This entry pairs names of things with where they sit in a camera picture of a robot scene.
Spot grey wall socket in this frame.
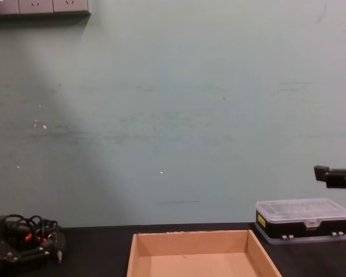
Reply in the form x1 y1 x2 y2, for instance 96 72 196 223
18 0 54 14
52 0 89 13

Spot black corded tool orange parts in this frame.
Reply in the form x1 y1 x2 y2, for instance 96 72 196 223
0 214 66 265

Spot black table cloth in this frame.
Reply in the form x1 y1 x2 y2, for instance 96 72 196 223
0 221 346 277

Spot shallow brown cardboard tray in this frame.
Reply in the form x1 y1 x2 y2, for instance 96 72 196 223
126 229 283 277

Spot clear plastic case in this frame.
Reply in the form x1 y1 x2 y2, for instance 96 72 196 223
254 197 346 246

